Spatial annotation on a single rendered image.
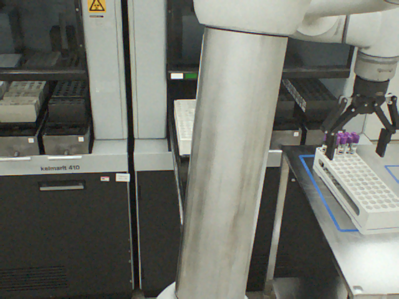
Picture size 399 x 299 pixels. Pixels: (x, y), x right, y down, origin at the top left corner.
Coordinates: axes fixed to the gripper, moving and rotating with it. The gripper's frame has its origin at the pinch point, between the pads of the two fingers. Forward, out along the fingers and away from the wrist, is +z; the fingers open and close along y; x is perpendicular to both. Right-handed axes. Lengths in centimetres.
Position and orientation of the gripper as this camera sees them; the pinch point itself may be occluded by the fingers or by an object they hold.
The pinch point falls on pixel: (355, 152)
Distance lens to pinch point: 121.6
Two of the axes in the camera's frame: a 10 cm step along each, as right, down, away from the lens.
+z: -0.3, 8.7, 4.9
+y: 9.9, -0.5, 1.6
